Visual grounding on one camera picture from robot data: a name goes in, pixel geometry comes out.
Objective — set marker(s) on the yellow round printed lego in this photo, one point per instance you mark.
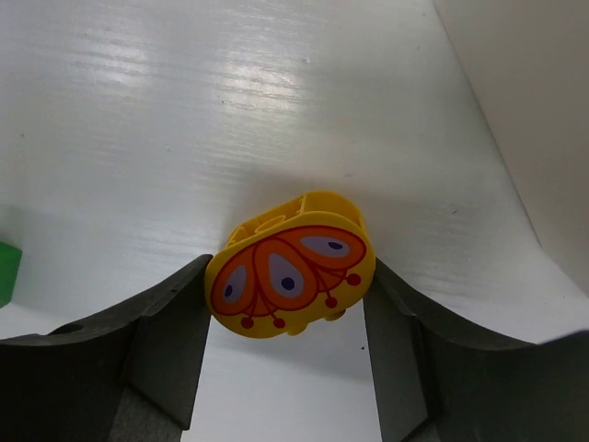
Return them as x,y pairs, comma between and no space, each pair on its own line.
305,260

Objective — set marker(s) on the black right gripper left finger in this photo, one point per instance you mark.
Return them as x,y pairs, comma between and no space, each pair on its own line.
127,373

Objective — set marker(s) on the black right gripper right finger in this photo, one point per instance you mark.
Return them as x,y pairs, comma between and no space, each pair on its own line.
433,369

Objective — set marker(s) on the green lego brick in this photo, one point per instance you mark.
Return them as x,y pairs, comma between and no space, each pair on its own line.
10,258

